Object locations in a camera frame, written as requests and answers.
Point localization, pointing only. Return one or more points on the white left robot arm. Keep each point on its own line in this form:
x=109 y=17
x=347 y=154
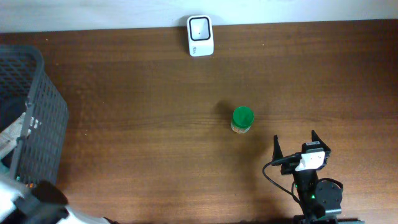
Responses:
x=41 y=203

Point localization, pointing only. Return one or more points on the green lid glass jar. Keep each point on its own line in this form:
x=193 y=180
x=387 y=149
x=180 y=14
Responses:
x=242 y=120

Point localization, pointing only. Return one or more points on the grey plastic mesh basket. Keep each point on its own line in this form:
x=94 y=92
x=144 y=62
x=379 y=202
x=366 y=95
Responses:
x=29 y=97

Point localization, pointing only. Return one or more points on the white barcode scanner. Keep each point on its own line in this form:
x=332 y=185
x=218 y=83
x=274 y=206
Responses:
x=200 y=36

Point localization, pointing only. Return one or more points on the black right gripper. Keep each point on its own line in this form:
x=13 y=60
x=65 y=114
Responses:
x=276 y=151

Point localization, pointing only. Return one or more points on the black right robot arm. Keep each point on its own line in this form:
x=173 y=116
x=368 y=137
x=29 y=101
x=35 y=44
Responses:
x=319 y=199

